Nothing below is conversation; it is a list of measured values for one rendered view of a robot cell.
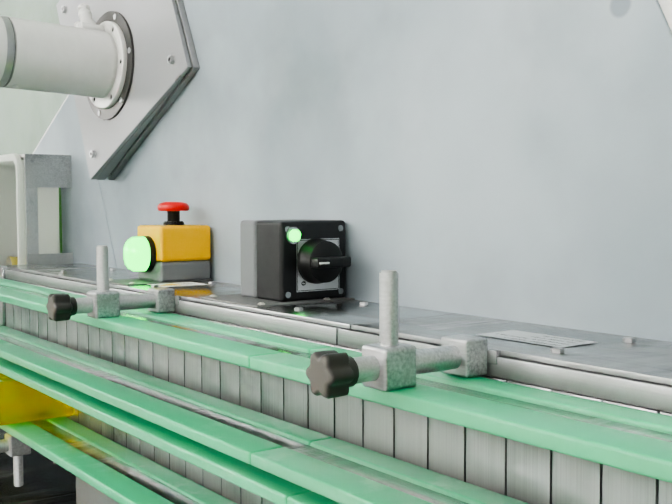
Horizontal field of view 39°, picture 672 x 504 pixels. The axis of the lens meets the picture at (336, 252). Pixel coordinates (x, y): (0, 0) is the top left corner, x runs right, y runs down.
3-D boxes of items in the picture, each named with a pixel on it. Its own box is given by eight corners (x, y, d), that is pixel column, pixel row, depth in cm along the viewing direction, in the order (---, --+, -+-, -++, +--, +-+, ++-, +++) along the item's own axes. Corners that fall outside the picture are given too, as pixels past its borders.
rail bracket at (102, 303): (165, 309, 102) (43, 319, 94) (164, 242, 102) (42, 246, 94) (181, 313, 99) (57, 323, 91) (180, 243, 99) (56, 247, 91)
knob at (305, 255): (333, 282, 94) (353, 284, 92) (296, 284, 92) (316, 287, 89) (333, 237, 94) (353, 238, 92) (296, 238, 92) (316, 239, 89)
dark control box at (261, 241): (306, 292, 102) (239, 296, 97) (305, 219, 102) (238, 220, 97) (351, 298, 96) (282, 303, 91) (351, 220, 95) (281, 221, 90)
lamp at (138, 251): (141, 270, 119) (118, 271, 117) (140, 235, 119) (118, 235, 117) (156, 272, 115) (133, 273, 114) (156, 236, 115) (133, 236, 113)
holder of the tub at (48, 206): (40, 308, 173) (-3, 311, 168) (37, 159, 172) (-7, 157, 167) (74, 317, 159) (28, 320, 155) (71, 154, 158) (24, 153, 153)
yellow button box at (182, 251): (189, 276, 125) (137, 279, 120) (188, 220, 124) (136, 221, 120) (214, 280, 119) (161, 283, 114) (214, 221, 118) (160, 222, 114)
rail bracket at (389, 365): (458, 369, 65) (298, 392, 57) (458, 263, 65) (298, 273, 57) (500, 377, 62) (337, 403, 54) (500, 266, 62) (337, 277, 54)
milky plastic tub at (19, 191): (36, 280, 173) (-12, 282, 168) (34, 158, 171) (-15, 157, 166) (71, 287, 159) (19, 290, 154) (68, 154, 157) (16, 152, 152)
